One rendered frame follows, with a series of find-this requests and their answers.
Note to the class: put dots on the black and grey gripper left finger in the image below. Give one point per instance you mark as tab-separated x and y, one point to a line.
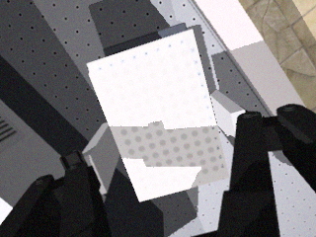
88	175

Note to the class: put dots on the white well pcr plate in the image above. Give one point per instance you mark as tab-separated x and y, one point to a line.
157	105

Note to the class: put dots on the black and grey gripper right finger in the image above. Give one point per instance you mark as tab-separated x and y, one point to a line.
249	208

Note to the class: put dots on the white benchtop lab instrument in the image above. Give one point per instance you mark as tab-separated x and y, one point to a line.
34	135

